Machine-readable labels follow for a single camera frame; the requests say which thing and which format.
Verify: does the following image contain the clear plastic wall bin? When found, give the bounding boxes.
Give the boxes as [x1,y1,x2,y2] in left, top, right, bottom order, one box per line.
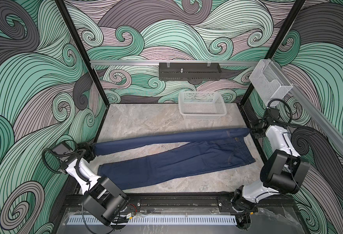
[250,59,292,108]

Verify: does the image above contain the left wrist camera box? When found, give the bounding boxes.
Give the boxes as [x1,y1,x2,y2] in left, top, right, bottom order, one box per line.
[52,141,74,158]

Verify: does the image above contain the black perforated metal tray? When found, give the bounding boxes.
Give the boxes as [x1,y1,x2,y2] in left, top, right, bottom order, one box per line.
[158,62,222,83]

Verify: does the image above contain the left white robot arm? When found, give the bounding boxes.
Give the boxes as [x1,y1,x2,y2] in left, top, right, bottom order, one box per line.
[52,142,130,226]

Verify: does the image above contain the white slotted cable duct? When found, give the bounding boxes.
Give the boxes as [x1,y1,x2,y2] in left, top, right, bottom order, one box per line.
[67,215,237,226]

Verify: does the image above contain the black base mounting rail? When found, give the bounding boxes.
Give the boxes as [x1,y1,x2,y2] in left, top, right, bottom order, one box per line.
[63,191,295,214]

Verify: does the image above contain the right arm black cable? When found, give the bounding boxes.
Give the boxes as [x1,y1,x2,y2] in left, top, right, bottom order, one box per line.
[266,98,315,132]

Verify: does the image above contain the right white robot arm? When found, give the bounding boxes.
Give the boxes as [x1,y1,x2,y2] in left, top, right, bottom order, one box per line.
[231,120,310,212]

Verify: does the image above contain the white perforated plastic basket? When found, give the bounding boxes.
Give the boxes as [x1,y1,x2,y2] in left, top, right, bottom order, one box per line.
[178,91,227,120]

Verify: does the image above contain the dark blue denim trousers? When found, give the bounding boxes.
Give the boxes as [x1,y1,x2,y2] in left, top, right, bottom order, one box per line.
[94,128,255,190]

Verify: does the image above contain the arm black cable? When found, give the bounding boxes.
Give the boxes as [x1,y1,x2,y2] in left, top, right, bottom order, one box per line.
[266,98,315,132]
[42,139,87,182]

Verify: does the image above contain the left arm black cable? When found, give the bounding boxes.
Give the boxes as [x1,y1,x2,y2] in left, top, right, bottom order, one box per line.
[42,139,87,182]

